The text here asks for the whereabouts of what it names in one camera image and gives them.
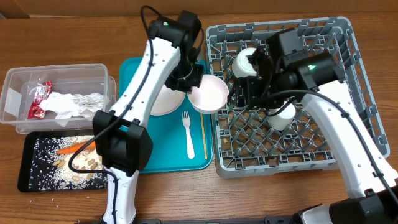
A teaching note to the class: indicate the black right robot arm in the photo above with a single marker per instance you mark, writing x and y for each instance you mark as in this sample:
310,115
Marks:
283,71

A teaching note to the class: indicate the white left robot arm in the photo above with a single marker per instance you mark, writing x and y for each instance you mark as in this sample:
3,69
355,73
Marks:
121,135

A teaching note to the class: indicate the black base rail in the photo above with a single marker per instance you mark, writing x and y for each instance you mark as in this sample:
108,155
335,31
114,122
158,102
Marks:
217,221

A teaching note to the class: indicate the white bowl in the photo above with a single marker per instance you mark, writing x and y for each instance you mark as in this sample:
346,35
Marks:
241,67

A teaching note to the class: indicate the pink small bowl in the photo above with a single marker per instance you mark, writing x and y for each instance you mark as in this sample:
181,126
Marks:
210,96

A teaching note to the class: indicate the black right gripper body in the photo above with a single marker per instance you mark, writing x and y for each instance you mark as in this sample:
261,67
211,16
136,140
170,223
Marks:
260,90

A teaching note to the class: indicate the clear plastic waste bin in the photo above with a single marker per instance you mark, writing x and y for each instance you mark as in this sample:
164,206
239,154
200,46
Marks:
20,85

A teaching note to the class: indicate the orange carrot piece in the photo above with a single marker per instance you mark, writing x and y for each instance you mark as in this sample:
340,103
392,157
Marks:
72,149

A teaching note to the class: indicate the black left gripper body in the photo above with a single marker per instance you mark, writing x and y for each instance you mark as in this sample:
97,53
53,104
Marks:
185,75

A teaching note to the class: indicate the white plastic fork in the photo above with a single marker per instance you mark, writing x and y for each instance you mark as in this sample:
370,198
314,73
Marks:
186,123

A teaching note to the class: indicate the black tray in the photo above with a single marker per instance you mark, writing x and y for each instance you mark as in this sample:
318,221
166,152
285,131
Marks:
43,169

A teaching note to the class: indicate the white napkin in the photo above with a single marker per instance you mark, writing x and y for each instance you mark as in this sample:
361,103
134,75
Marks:
69,105

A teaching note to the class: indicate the cream white cup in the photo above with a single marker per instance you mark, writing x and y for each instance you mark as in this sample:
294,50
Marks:
282,120

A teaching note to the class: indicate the wooden chopstick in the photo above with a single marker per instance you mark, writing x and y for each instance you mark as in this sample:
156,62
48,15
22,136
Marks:
204,136

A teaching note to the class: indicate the red snack wrapper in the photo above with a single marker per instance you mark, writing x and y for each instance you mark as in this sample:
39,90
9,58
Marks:
42,93

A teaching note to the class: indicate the pink plate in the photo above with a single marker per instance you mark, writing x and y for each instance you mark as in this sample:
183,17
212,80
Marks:
167,101

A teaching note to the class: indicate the grey dishwasher rack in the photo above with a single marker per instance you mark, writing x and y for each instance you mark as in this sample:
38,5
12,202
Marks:
245,143

